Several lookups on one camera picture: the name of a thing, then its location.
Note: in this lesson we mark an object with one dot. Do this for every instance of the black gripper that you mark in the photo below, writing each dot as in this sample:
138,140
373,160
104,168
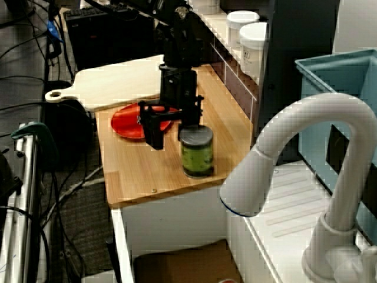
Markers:
178,85

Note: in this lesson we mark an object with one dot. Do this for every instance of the green pea can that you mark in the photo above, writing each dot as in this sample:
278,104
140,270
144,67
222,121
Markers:
197,156

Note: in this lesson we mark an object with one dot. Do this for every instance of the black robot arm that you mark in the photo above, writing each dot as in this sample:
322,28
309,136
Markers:
182,38

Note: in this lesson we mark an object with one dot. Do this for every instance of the red round plate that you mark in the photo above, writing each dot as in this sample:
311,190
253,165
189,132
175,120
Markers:
126,126

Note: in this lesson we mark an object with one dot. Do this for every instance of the light wooden cutting board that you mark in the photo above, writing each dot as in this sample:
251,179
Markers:
103,85

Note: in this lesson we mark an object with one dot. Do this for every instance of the black computer case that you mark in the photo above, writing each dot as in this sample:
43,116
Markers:
103,41

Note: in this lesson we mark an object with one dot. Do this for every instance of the white lidded jar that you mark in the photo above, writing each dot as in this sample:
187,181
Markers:
253,44
243,20

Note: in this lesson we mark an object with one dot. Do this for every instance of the white toy sink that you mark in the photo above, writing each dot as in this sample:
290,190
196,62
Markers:
294,191

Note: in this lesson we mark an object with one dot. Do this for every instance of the blue plastic bin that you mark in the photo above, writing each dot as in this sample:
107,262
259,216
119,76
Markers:
315,79

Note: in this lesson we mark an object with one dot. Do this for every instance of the grey toy faucet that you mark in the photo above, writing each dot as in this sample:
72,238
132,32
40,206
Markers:
324,112

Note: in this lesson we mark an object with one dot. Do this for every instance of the dark grey vertical panel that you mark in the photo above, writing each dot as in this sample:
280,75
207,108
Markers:
294,29

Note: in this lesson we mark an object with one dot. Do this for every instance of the white metal stand frame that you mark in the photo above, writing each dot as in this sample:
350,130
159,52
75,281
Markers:
28,191

